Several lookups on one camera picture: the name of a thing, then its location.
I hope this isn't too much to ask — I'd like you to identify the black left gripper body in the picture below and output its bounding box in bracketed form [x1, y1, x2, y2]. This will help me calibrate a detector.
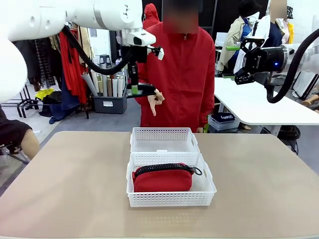
[128, 46, 148, 65]

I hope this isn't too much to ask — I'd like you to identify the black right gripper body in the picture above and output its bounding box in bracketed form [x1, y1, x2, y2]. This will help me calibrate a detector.
[242, 46, 285, 75]

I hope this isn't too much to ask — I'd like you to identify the red zip pouch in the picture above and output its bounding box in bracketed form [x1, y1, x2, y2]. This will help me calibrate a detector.
[132, 162, 203, 193]

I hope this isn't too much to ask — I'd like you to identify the person's right hand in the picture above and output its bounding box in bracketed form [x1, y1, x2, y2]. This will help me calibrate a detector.
[147, 90, 166, 117]

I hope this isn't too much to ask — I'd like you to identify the mannequin with white shirt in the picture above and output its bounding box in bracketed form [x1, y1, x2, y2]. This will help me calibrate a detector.
[233, 0, 288, 85]

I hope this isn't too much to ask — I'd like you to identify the mannequin with beige coat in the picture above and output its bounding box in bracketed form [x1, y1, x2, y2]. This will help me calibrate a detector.
[216, 0, 260, 78]

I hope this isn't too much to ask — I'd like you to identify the silver paper roll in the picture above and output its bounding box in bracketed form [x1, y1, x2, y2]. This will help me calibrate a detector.
[100, 73, 108, 98]

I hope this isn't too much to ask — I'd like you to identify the grey plastic stool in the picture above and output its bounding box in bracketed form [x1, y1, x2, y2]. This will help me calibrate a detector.
[99, 54, 112, 68]

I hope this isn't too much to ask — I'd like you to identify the white background table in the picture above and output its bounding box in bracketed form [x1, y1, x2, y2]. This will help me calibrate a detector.
[213, 77, 319, 126]

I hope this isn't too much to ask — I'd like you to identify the grey storage bin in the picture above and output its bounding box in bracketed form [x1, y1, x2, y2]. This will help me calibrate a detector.
[90, 83, 129, 115]

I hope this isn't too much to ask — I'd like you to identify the yellow hanging garment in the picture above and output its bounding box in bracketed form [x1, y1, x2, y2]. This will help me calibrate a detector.
[281, 22, 295, 45]

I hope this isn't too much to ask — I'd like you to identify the person in red hood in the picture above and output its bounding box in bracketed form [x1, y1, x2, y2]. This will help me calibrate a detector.
[142, 2, 161, 30]

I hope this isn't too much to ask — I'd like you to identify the grey paper roll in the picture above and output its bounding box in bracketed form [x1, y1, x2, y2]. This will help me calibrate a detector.
[81, 71, 99, 97]

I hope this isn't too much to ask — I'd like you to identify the person in red jacket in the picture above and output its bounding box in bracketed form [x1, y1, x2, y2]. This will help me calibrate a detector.
[136, 0, 216, 134]

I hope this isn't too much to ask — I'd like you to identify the clear storage box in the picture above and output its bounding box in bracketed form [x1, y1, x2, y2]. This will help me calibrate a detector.
[207, 113, 239, 132]

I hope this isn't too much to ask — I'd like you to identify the beige hanging garment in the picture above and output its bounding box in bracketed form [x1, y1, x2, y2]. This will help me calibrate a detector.
[77, 26, 96, 68]

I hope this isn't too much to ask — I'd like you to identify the red hanging dress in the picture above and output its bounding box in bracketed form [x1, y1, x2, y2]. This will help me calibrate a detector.
[58, 31, 88, 103]

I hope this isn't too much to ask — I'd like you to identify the small white perforated basket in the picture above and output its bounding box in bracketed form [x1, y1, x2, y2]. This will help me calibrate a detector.
[130, 127, 201, 154]

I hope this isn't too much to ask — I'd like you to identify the yellow cloth on floor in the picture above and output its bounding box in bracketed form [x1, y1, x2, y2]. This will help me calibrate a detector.
[34, 87, 56, 101]

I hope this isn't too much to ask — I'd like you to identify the black hanging garment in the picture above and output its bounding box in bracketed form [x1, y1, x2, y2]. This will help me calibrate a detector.
[14, 38, 63, 85]

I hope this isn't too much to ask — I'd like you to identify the black clothes rack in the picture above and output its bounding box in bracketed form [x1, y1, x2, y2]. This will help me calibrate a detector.
[0, 24, 91, 120]

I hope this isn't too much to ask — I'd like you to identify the large white perforated basket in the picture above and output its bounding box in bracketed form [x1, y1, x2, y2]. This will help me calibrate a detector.
[126, 152, 217, 208]

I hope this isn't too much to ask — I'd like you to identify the seated person in black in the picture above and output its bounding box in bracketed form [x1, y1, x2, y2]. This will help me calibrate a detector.
[0, 106, 41, 160]

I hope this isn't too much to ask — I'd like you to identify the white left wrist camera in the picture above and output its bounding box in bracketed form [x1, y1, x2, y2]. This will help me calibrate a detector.
[146, 45, 165, 61]

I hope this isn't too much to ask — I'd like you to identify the thick black right arm hose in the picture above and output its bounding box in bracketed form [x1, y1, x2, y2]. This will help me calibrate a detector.
[266, 26, 319, 104]

